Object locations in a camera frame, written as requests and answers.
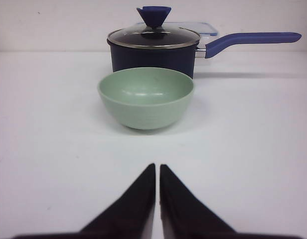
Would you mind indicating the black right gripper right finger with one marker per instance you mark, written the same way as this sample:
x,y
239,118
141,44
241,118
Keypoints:
x,y
185,217

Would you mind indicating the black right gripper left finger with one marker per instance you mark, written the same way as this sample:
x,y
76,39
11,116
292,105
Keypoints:
x,y
129,217

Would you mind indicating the green bowl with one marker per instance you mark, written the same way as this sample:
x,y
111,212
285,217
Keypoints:
x,y
146,97

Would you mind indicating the dark blue saucepan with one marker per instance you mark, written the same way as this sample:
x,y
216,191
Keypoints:
x,y
182,59

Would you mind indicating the glass lid with blue knob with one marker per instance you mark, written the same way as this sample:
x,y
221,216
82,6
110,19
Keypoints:
x,y
150,15

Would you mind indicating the clear blue-rimmed plastic container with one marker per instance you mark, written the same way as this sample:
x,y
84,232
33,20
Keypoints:
x,y
203,30

